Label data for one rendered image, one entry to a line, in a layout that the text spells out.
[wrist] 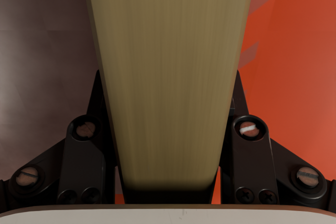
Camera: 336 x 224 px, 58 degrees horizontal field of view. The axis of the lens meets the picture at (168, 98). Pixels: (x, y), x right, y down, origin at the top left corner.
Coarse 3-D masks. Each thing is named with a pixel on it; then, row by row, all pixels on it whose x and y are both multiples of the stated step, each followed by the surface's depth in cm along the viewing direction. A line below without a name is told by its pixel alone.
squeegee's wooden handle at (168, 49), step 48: (96, 0) 5; (144, 0) 5; (192, 0) 5; (240, 0) 5; (96, 48) 6; (144, 48) 6; (192, 48) 6; (240, 48) 6; (144, 96) 6; (192, 96) 6; (144, 144) 7; (192, 144) 7; (144, 192) 9; (192, 192) 9
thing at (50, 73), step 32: (0, 32) 17; (32, 32) 17; (64, 32) 17; (288, 32) 17; (320, 32) 17; (0, 64) 18; (32, 64) 18; (64, 64) 18; (96, 64) 18; (288, 64) 18; (320, 64) 18; (0, 96) 20; (32, 96) 20; (64, 96) 20; (256, 96) 20; (288, 96) 20; (320, 96) 20; (0, 128) 22; (32, 128) 22; (64, 128) 22; (288, 128) 22; (320, 128) 22; (0, 160) 24; (320, 160) 25
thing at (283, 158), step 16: (240, 80) 12; (240, 96) 11; (240, 112) 11; (224, 144) 10; (272, 144) 10; (224, 160) 11; (288, 160) 9; (304, 160) 9; (288, 176) 9; (304, 176) 9; (320, 176) 9; (288, 192) 9; (304, 192) 9; (320, 192) 9
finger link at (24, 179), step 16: (96, 80) 12; (96, 96) 11; (96, 112) 11; (112, 144) 10; (32, 160) 9; (48, 160) 9; (112, 160) 11; (16, 176) 9; (32, 176) 9; (48, 176) 9; (16, 192) 9; (32, 192) 9; (48, 192) 9
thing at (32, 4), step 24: (0, 0) 15; (24, 0) 15; (48, 0) 15; (72, 0) 15; (288, 0) 15; (312, 0) 15; (0, 24) 16; (24, 24) 16; (48, 24) 16; (72, 24) 16; (288, 24) 16; (312, 24) 16
